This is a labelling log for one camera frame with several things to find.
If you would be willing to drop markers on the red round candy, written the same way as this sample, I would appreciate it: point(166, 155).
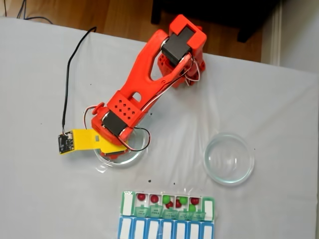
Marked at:
point(154, 198)
point(170, 205)
point(194, 200)
point(177, 204)
point(141, 197)

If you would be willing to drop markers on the green round candy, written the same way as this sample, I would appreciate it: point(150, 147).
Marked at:
point(166, 199)
point(183, 200)
point(192, 208)

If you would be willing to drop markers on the clear glass dish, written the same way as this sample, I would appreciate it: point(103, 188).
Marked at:
point(134, 159)
point(231, 174)

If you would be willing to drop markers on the white tablecloth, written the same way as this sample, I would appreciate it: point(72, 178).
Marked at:
point(49, 174)

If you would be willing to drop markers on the green blue weekly pill organizer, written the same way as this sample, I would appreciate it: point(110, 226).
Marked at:
point(174, 224)

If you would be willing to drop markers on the white door trim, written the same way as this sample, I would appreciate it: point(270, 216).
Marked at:
point(275, 37)

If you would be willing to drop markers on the camera board in yellow mount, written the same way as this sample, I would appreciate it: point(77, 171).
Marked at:
point(65, 143)

